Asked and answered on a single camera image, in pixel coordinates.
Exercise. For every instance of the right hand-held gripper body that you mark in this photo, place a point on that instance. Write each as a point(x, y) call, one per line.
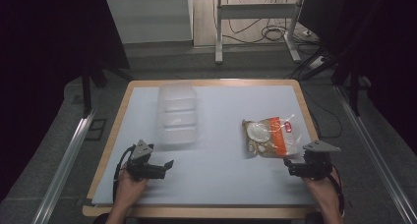
point(317, 158)

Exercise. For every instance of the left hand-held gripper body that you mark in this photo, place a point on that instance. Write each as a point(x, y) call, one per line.
point(141, 150)

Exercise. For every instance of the person's right hand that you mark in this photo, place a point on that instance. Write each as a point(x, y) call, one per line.
point(319, 188)

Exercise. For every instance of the person's left hand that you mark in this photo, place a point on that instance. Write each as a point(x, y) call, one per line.
point(128, 187)

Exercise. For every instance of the clear orange snack bag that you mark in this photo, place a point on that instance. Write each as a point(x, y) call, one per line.
point(272, 137)

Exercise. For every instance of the white table mat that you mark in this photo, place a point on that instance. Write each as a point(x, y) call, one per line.
point(213, 165)

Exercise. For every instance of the black floor outlet cover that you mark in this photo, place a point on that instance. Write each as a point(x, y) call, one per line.
point(96, 129)

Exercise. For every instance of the clear plastic storage container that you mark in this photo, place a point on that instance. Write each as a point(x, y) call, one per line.
point(177, 114)

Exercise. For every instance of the black metal stand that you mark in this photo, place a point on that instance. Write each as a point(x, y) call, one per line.
point(87, 89)
point(353, 86)

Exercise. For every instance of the white power strip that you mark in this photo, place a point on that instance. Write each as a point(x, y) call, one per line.
point(318, 62)

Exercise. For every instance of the aluminium floor rail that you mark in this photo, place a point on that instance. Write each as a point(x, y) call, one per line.
point(377, 158)
point(62, 171)

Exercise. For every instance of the white metal desk frame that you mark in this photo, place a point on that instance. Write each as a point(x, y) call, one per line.
point(255, 11)

